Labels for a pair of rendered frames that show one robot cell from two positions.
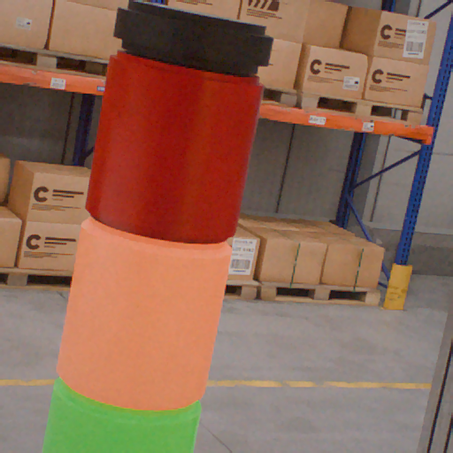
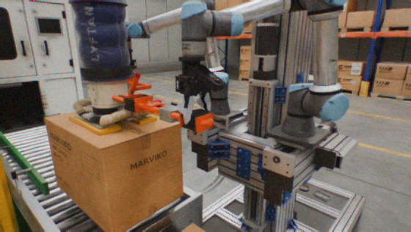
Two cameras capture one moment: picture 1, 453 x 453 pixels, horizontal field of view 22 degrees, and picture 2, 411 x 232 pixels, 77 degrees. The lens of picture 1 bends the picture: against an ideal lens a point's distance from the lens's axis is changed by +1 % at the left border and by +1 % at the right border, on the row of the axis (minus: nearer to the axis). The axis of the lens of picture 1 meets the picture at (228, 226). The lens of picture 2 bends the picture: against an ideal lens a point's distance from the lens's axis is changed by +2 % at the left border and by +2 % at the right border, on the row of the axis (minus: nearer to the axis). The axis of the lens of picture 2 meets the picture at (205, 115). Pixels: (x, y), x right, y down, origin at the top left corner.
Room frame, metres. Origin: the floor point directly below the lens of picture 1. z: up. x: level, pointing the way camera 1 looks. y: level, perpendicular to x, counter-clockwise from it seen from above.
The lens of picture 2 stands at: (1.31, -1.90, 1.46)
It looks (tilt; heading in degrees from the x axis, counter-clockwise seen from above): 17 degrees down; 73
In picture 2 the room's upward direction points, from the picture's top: straight up
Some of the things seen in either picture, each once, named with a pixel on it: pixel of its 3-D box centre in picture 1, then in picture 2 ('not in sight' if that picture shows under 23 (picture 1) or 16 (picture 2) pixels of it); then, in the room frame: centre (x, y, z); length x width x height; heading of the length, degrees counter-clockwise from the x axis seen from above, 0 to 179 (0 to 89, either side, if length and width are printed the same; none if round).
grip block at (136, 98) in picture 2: not in sight; (139, 103); (1.35, -0.84, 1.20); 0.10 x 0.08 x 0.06; 29
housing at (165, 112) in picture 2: not in sight; (171, 114); (1.46, -1.02, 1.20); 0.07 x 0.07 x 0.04; 29
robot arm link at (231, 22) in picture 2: not in sight; (222, 24); (1.62, -1.10, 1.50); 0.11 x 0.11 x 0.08; 3
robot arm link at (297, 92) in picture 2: not in sight; (302, 97); (2.06, -0.97, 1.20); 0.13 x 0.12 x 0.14; 93
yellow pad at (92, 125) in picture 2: not in sight; (92, 119); (1.15, -0.66, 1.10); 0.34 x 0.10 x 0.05; 119
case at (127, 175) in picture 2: not in sight; (114, 156); (1.22, -0.62, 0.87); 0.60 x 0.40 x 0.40; 121
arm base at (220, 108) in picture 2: not in sight; (217, 103); (1.82, -0.53, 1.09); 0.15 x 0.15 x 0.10
